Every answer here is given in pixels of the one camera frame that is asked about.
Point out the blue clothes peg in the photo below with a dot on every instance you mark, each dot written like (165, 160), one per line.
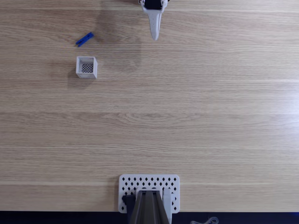
(85, 39)

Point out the small white lattice crate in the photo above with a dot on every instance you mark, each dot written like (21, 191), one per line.
(80, 67)

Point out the white perforated base plate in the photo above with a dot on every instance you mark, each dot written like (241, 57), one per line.
(149, 180)

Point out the white mast bracket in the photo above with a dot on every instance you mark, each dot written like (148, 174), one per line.
(167, 198)

